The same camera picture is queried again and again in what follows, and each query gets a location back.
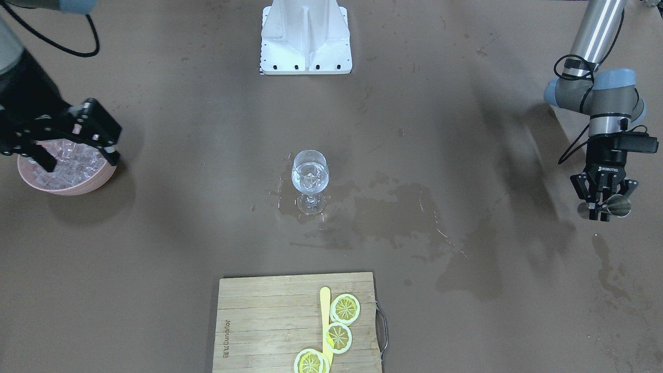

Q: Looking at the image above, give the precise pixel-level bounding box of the lemon slice far end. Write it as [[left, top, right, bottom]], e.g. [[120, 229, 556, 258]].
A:
[[292, 349, 330, 373]]

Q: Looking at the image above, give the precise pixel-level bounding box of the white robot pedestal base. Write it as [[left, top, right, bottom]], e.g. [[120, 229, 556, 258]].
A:
[[259, 1, 353, 75]]

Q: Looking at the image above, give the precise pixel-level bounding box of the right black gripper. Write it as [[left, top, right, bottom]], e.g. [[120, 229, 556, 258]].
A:
[[1, 50, 122, 173]]

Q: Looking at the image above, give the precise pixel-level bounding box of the pink bowl of ice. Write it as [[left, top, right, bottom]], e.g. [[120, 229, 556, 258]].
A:
[[17, 139, 116, 196]]

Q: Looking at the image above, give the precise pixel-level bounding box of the steel double jigger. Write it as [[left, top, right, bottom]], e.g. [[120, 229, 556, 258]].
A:
[[577, 194, 632, 222]]

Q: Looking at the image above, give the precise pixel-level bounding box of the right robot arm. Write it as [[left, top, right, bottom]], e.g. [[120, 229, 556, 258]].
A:
[[1, 23, 122, 172]]

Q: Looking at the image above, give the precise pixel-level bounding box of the middle lemon slice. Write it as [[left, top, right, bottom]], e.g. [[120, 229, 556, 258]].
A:
[[323, 322, 353, 354]]

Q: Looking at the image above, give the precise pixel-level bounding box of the clear wine glass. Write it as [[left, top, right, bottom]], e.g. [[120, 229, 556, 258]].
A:
[[291, 149, 329, 215]]

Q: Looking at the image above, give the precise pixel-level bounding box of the bamboo cutting board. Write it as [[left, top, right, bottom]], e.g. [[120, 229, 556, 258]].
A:
[[212, 272, 383, 372]]

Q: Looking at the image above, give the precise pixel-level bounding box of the lemon slice near handle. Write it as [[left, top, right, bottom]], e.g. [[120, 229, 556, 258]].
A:
[[329, 293, 362, 326]]

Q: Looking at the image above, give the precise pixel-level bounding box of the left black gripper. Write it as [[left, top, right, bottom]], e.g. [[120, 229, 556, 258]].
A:
[[570, 135, 639, 222]]

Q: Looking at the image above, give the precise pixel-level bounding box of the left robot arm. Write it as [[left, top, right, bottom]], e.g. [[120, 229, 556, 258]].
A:
[[544, 1, 659, 222]]

